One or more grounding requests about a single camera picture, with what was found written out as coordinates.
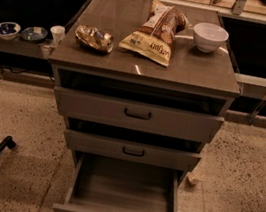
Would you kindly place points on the grey drawer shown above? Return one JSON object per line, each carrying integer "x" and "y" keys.
{"x": 103, "y": 184}
{"x": 135, "y": 115}
{"x": 129, "y": 151}

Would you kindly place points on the grey drawer cabinet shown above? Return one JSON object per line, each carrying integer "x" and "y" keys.
{"x": 193, "y": 81}

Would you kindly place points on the cabinet caster wheel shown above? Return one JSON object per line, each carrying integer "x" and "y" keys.
{"x": 192, "y": 180}

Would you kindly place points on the yellow brown chip bag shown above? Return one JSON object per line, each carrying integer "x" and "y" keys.
{"x": 155, "y": 38}

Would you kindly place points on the crumpled shiny snack bag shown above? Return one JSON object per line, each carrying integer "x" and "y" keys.
{"x": 90, "y": 37}

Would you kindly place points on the grey side shelf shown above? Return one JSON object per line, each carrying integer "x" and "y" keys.
{"x": 22, "y": 48}

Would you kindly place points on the white paper cup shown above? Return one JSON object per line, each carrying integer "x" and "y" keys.
{"x": 58, "y": 33}

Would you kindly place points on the dark blue bowl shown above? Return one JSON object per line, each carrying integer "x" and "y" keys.
{"x": 34, "y": 34}

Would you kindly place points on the blue white bowl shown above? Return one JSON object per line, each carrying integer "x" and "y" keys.
{"x": 9, "y": 30}

